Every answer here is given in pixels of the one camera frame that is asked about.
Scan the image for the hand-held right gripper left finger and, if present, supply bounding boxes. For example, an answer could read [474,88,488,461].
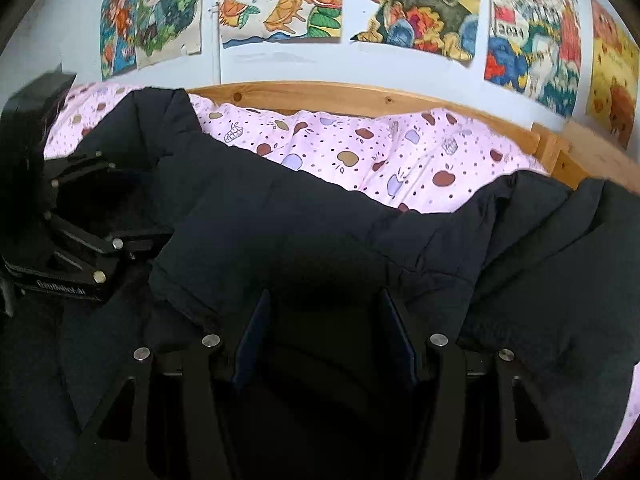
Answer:
[60,290,271,480]

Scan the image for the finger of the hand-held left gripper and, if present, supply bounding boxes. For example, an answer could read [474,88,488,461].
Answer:
[50,151,118,189]
[44,210,177,261]

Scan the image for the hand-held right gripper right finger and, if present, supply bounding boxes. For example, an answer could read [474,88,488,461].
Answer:
[377,287,583,480]

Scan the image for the black padded jacket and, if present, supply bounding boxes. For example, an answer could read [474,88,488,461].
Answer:
[0,87,640,480]

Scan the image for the orange-dress girl blue drawing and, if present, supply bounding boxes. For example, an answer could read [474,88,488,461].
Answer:
[100,0,140,81]

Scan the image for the blond figure drawing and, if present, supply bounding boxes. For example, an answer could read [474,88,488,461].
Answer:
[134,0,207,70]

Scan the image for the pink apple-print quilt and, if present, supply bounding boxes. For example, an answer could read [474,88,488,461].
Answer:
[42,82,640,468]

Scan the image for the oranges and watermelon drawing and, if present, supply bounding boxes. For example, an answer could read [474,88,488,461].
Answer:
[219,0,346,51]

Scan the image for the city collage drawing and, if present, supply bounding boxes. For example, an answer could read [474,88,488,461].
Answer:
[484,0,584,119]

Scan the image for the farmland landscape drawing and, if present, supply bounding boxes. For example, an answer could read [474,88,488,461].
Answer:
[345,0,482,67]

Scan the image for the yellow bear drawing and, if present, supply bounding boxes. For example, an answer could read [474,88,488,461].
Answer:
[584,0,640,151]

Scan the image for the white wall pipe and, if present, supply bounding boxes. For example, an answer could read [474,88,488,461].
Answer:
[212,2,225,85]

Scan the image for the wooden bed frame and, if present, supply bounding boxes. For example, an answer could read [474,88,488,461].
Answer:
[185,81,640,193]

